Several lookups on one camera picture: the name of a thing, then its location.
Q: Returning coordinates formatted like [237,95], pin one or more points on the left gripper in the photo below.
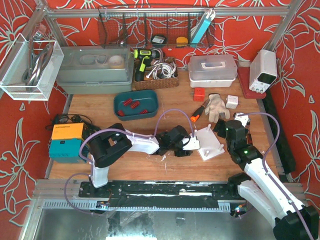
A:
[180,146]

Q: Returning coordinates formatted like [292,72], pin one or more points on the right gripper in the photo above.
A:
[222,127]

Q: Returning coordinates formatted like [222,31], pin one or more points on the red spring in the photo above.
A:
[134,104]
[145,111]
[127,102]
[120,113]

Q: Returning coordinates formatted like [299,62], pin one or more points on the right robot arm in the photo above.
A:
[289,217]

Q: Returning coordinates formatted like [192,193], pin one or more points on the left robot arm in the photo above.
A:
[110,144]

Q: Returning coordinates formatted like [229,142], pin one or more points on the white cotton work glove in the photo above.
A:
[216,108]

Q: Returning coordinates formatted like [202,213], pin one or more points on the orange black screwdriver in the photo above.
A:
[196,115]

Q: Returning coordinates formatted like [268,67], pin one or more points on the white cube power socket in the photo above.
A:
[232,102]

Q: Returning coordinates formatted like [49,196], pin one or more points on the ratchet wrench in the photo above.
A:
[249,137]

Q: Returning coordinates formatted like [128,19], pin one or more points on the orange cube power socket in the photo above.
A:
[199,94]

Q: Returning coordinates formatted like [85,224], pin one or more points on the white plastic storage box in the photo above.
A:
[212,71]

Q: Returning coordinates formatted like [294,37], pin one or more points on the red tray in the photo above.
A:
[243,74]

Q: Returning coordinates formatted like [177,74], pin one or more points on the teal plastic tray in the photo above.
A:
[148,100]

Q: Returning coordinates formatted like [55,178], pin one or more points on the white power supply unit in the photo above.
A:
[262,71]

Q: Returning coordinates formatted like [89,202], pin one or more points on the wicker basket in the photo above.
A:
[154,84]

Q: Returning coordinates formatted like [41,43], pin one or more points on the yellow tape measure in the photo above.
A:
[181,42]

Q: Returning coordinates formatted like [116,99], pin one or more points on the black tape measure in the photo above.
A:
[158,41]

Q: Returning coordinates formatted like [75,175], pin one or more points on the blue white book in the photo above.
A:
[201,27]

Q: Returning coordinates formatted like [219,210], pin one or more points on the grey plastic storage box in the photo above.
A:
[96,70]

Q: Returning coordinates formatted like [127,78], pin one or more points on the orange teal device box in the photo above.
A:
[66,140]

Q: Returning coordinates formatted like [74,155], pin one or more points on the clear acrylic box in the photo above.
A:
[29,74]

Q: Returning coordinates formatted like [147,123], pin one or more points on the white peg base plate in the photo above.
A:
[210,146]

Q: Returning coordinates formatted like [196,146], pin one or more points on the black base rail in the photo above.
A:
[161,194]

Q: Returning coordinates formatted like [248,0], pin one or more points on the green yellow cordless drill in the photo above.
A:
[144,57]

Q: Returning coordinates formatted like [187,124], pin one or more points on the black wire basket shelf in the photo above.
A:
[133,26]

